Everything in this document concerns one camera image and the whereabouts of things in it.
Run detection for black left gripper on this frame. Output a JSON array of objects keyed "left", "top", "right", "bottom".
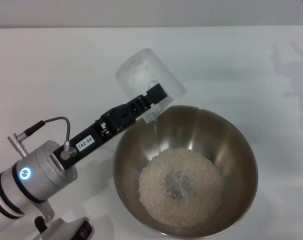
[{"left": 53, "top": 84, "right": 170, "bottom": 171}]

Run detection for clear plastic measuring cup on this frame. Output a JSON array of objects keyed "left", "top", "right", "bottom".
[{"left": 115, "top": 48, "right": 189, "bottom": 125}]

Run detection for white rice grains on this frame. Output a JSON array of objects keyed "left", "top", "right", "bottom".
[{"left": 138, "top": 147, "right": 225, "bottom": 230}]

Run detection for stainless steel mixing bowl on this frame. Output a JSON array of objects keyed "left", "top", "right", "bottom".
[{"left": 112, "top": 104, "right": 259, "bottom": 238}]

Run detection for grey left gripper cable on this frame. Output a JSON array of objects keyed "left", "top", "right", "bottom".
[{"left": 7, "top": 115, "right": 78, "bottom": 160}]

